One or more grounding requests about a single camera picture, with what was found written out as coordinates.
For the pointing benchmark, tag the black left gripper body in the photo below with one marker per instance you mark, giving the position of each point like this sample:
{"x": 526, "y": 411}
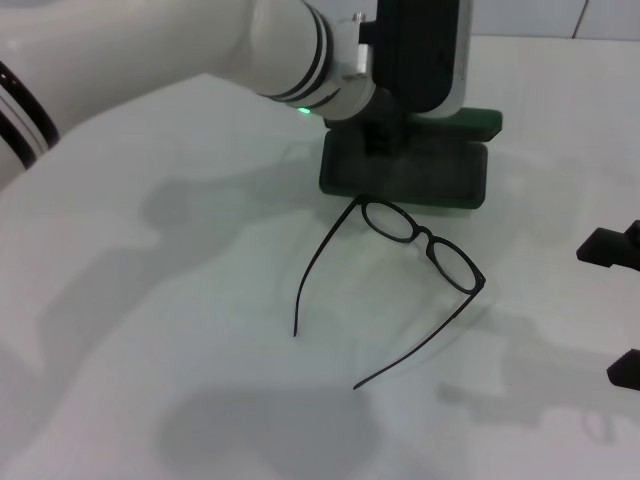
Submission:
{"x": 387, "y": 120}

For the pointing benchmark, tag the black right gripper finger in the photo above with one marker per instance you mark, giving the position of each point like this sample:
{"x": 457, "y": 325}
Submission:
{"x": 625, "y": 372}
{"x": 602, "y": 249}

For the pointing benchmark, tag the green glasses case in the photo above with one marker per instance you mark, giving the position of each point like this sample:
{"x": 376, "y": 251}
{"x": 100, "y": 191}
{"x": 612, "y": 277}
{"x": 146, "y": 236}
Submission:
{"x": 425, "y": 175}

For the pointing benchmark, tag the black glasses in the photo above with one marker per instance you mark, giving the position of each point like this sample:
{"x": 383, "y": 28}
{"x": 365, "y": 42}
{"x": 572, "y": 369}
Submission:
{"x": 425, "y": 235}

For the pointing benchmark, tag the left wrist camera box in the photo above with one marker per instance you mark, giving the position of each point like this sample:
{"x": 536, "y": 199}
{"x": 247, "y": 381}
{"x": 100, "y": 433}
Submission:
{"x": 420, "y": 55}

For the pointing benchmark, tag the silver left camera mount bracket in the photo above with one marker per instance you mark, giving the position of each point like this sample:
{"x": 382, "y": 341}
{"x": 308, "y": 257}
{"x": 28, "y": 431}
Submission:
{"x": 356, "y": 47}

